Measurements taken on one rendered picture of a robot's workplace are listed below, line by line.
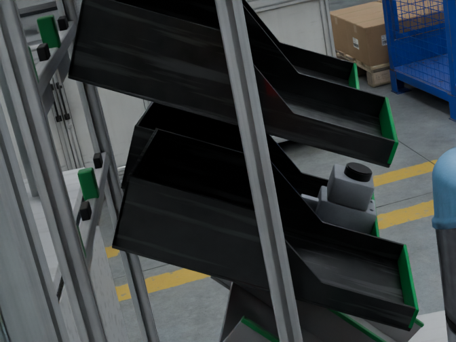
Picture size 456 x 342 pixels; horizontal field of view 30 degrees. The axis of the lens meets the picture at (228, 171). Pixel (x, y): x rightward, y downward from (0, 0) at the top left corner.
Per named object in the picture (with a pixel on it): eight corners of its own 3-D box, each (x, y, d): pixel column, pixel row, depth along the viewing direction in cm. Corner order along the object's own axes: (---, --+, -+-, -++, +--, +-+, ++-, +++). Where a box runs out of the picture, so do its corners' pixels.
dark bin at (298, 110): (380, 120, 83) (405, 48, 80) (389, 168, 71) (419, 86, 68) (104, 43, 83) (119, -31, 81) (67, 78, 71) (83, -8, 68)
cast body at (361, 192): (366, 222, 98) (386, 168, 96) (368, 239, 94) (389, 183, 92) (296, 202, 98) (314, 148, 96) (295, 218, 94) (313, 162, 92)
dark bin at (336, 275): (399, 264, 89) (423, 202, 86) (410, 332, 77) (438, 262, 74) (140, 191, 89) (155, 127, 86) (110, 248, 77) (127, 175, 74)
